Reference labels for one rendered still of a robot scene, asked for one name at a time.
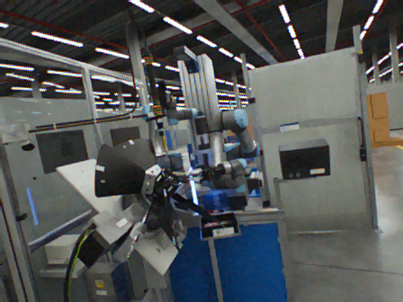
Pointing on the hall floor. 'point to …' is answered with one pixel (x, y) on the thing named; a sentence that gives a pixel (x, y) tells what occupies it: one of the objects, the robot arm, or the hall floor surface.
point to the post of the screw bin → (215, 270)
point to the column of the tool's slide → (16, 245)
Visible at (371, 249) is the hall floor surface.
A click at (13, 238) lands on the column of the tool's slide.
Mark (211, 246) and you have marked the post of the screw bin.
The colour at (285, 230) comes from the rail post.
